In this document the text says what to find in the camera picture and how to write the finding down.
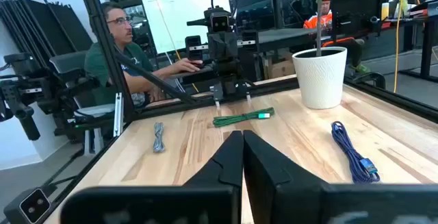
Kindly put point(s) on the person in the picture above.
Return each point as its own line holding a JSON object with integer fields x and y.
{"x": 121, "y": 28}
{"x": 326, "y": 18}

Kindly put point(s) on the green leafy plant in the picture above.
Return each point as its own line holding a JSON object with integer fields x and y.
{"x": 319, "y": 28}

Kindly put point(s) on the black monitor back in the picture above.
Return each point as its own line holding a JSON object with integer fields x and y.
{"x": 356, "y": 11}

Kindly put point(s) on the black aluminium table frame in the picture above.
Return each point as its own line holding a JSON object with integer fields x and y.
{"x": 101, "y": 28}

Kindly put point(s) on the background black robot arm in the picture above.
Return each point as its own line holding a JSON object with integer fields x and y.
{"x": 20, "y": 90}

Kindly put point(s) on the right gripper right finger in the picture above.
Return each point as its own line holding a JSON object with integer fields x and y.
{"x": 291, "y": 200}

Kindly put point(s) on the black standing desk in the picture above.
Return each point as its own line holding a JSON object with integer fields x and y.
{"x": 427, "y": 46}

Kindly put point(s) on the black table-level camera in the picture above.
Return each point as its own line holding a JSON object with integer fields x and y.
{"x": 34, "y": 205}

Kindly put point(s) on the stacked black panels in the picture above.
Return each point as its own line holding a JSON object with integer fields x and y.
{"x": 51, "y": 22}

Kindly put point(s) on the grey office chair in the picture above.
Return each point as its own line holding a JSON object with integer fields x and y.
{"x": 68, "y": 63}

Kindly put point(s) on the black office desk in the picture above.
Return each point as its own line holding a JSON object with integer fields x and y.
{"x": 284, "y": 39}

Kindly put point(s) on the white textured plant pot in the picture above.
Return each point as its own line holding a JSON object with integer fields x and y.
{"x": 320, "y": 80}

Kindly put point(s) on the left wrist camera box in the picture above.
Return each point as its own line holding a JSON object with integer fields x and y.
{"x": 219, "y": 22}

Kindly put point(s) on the silver metal bracket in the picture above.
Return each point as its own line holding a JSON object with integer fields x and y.
{"x": 118, "y": 114}

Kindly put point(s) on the whiteboard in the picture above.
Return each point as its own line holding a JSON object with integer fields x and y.
{"x": 178, "y": 11}

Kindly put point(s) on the cardboard box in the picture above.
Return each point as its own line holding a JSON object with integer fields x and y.
{"x": 282, "y": 70}

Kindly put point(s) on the black arched bracket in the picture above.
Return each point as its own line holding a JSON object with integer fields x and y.
{"x": 373, "y": 75}

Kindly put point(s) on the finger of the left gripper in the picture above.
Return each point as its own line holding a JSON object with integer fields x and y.
{"x": 250, "y": 40}
{"x": 193, "y": 54}

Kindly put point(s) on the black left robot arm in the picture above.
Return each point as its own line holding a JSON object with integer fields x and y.
{"x": 226, "y": 87}

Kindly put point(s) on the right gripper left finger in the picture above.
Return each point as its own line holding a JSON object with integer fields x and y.
{"x": 212, "y": 203}

